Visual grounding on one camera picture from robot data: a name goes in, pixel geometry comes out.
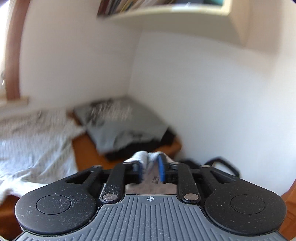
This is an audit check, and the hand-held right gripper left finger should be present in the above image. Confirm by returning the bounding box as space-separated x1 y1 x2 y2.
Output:
65 161 142 203

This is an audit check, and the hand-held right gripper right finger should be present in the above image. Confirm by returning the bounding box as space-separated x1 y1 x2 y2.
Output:
157 154 234 203

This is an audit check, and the white checker-patterned garment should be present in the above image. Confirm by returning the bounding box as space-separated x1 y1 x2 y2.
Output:
0 109 178 204

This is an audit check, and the black folded garment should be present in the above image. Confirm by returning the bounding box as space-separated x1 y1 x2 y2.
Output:
105 128 178 163

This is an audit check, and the grey printed sweatshirt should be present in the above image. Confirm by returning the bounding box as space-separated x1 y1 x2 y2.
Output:
74 98 168 154

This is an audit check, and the black bag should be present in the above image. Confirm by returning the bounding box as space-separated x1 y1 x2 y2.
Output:
179 157 240 179

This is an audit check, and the beige window sill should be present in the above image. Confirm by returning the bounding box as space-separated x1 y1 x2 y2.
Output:
0 96 29 108

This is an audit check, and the white window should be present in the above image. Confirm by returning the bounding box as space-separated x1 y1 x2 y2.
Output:
0 0 12 98

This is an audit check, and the cream wall shelf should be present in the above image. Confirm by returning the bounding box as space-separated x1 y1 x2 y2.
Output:
96 0 251 47

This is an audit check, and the wooden window frame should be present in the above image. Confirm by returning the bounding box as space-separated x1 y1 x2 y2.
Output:
6 0 31 101

